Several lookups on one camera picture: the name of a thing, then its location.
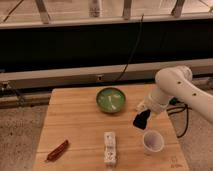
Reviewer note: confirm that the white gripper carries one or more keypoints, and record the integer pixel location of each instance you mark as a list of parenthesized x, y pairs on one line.
[(156, 101)]

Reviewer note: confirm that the black eraser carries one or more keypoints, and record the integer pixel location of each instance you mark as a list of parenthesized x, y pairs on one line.
[(141, 119)]

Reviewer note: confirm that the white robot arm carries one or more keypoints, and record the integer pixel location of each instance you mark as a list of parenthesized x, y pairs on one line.
[(177, 82)]

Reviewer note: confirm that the white ceramic cup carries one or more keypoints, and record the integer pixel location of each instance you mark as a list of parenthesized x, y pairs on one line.
[(153, 142)]

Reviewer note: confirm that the green ceramic bowl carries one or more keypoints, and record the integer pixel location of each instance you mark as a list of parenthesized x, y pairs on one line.
[(110, 100)]

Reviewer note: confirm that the teal power adapter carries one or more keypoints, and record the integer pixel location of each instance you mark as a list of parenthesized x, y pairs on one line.
[(173, 101)]

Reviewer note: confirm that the white patterned box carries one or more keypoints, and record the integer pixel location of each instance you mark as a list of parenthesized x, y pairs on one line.
[(110, 148)]

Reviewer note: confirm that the brown red marker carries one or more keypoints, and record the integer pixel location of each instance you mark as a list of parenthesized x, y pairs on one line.
[(57, 152)]

